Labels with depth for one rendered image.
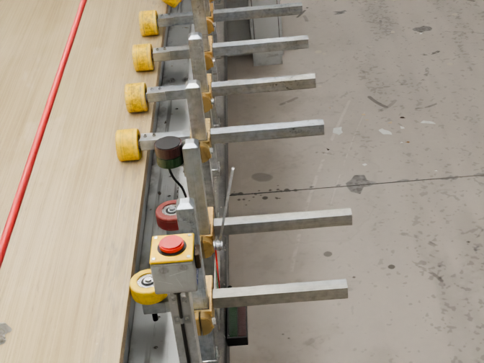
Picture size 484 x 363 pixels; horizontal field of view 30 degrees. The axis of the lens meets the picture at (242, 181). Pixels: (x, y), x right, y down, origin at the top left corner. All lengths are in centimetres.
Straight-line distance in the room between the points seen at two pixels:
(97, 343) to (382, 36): 343
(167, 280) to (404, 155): 255
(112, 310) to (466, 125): 257
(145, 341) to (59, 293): 34
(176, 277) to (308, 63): 332
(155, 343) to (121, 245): 28
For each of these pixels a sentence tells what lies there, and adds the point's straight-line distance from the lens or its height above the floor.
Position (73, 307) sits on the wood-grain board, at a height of 90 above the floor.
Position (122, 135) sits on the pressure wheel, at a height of 98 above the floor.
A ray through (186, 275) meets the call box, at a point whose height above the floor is 119.
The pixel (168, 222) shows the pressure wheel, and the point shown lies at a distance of 208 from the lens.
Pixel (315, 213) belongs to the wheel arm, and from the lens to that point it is 212.
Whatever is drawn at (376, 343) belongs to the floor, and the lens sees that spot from 302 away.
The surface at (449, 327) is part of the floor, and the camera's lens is 309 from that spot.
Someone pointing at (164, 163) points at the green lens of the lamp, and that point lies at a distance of 195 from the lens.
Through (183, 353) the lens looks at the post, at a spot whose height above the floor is 100.
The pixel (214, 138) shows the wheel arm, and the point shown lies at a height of 95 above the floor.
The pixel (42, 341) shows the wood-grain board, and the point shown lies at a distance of 184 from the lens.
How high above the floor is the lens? 211
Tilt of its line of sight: 34 degrees down
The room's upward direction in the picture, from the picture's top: 6 degrees counter-clockwise
